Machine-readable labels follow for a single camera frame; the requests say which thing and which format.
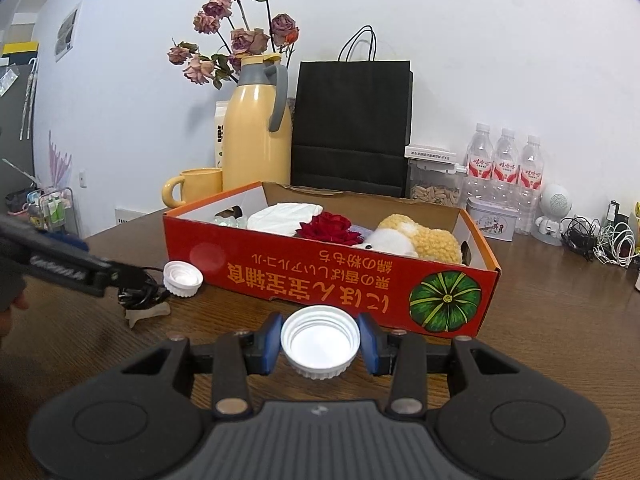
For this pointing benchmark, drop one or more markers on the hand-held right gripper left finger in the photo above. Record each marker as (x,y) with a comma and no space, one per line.
(270,342)

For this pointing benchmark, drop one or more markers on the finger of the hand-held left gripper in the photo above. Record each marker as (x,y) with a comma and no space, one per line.
(127,275)
(65,242)

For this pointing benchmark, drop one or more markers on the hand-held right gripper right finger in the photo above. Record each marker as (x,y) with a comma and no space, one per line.
(367,342)

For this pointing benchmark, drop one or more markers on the white plastic lid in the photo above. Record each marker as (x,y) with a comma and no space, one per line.
(182,277)
(320,347)

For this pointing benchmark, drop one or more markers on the red cardboard box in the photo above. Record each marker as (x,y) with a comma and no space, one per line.
(280,280)

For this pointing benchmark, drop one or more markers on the yellow white plush toy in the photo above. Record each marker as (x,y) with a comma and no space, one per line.
(430,242)

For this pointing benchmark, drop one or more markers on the red fabric flower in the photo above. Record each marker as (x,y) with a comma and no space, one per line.
(325,227)

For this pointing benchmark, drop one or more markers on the person's left hand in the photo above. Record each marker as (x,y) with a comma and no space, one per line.
(10,317)

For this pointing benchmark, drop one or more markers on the white labelled box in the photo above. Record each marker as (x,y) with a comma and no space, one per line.
(130,215)

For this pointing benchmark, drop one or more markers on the yellow mug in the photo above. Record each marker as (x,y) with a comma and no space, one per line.
(202,185)

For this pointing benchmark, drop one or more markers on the clear food container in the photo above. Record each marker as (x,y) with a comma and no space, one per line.
(435,192)

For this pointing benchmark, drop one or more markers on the white drink carton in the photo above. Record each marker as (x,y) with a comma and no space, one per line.
(221,130)

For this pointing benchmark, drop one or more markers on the grey tin box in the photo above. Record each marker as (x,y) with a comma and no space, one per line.
(492,222)

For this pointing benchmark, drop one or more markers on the yellow thermos jug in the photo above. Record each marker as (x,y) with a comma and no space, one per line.
(255,145)

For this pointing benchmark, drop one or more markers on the flat white card box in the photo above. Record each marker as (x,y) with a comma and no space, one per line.
(430,152)

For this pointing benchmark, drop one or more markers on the clear water bottle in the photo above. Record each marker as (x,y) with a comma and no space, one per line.
(531,175)
(480,160)
(506,165)

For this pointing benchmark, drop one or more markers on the black paper bag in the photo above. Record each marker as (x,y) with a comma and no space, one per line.
(350,125)

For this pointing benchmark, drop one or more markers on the white robot speaker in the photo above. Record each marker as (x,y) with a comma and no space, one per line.
(552,202)

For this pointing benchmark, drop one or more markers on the dried rose bouquet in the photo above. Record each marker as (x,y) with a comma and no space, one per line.
(250,40)

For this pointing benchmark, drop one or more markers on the colourful snack bags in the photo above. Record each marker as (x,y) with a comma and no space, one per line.
(637,215)

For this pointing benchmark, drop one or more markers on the wall outlet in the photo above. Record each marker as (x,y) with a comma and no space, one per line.
(84,179)

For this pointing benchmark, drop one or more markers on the wall picture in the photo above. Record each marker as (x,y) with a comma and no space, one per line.
(67,32)

